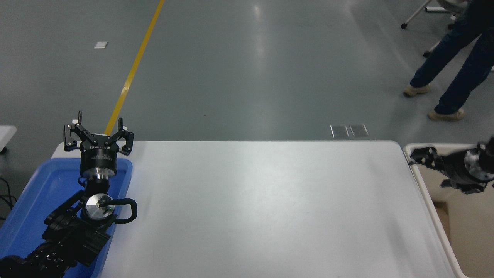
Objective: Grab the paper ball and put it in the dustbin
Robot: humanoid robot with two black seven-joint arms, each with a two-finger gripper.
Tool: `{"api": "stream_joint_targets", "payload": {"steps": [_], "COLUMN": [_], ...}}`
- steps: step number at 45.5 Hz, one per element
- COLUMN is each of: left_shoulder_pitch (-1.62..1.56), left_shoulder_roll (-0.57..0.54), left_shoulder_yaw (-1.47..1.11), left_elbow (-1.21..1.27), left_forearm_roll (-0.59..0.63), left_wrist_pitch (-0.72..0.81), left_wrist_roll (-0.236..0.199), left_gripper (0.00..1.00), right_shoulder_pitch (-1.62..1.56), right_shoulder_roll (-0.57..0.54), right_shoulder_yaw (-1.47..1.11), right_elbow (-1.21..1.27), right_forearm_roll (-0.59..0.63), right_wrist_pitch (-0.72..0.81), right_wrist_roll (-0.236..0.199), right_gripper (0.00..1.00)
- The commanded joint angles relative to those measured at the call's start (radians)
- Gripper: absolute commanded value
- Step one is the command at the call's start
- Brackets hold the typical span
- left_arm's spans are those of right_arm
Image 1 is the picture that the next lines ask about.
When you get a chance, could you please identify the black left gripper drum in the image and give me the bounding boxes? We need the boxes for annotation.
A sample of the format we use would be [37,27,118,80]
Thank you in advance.
[80,141,119,180]

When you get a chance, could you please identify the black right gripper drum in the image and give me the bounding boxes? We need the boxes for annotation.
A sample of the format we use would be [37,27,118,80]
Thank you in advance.
[440,153,469,180]

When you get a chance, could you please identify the blue plastic tray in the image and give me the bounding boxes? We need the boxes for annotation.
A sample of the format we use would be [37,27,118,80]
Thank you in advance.
[0,157,134,278]

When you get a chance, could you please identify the large pale bin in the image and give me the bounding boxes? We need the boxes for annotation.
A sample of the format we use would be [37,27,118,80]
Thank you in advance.
[403,143,494,278]

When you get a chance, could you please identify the white side table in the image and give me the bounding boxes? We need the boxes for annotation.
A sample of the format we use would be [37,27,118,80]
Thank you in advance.
[0,125,17,153]

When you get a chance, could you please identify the person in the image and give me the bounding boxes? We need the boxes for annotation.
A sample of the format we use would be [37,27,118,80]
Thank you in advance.
[403,0,494,122]

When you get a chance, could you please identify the white wheeled office chair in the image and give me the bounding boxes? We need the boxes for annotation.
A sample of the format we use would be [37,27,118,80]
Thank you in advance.
[401,0,469,58]

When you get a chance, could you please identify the black floor cables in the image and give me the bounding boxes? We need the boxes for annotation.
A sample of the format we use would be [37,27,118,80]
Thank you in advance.
[0,176,18,221]

